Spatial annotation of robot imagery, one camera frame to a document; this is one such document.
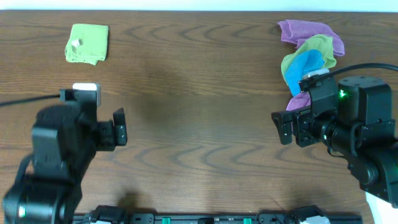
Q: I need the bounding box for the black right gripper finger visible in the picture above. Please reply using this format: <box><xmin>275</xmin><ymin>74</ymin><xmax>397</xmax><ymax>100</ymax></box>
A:
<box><xmin>276</xmin><ymin>111</ymin><xmax>293</xmax><ymax>145</ymax></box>
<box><xmin>271</xmin><ymin>111</ymin><xmax>282</xmax><ymax>136</ymax></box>

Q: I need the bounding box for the light green microfiber cloth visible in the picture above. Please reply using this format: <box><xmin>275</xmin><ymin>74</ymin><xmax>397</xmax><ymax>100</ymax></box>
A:
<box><xmin>65</xmin><ymin>24</ymin><xmax>109</xmax><ymax>65</ymax></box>

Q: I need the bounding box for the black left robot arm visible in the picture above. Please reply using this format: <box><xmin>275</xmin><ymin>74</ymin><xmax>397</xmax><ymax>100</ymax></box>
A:
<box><xmin>2</xmin><ymin>89</ymin><xmax>127</xmax><ymax>223</ymax></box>

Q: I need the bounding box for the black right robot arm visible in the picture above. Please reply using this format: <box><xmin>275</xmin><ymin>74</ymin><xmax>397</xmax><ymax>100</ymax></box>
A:
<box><xmin>271</xmin><ymin>75</ymin><xmax>397</xmax><ymax>223</ymax></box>

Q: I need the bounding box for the purple cloth near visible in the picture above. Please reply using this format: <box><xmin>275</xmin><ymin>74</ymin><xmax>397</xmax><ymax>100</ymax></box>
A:
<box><xmin>286</xmin><ymin>92</ymin><xmax>311</xmax><ymax>111</ymax></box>

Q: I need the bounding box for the purple cloth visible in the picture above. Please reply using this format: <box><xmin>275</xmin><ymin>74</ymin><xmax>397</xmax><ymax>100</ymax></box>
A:
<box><xmin>277</xmin><ymin>20</ymin><xmax>345</xmax><ymax>57</ymax></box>
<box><xmin>286</xmin><ymin>92</ymin><xmax>311</xmax><ymax>111</ymax></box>

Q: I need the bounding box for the blue microfiber cloth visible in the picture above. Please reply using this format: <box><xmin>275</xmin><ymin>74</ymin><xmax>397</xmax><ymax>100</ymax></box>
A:
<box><xmin>284</xmin><ymin>49</ymin><xmax>325</xmax><ymax>96</ymax></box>

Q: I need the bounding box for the green cloth in pile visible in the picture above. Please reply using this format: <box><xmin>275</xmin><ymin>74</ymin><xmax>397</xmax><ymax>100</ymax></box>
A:
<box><xmin>281</xmin><ymin>34</ymin><xmax>336</xmax><ymax>82</ymax></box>

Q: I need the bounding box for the purple cloth far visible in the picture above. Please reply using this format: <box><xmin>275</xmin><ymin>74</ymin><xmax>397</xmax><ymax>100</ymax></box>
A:
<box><xmin>277</xmin><ymin>20</ymin><xmax>345</xmax><ymax>57</ymax></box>

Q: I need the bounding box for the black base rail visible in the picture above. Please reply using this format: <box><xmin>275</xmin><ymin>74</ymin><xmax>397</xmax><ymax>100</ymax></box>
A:
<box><xmin>73</xmin><ymin>205</ymin><xmax>363</xmax><ymax>224</ymax></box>

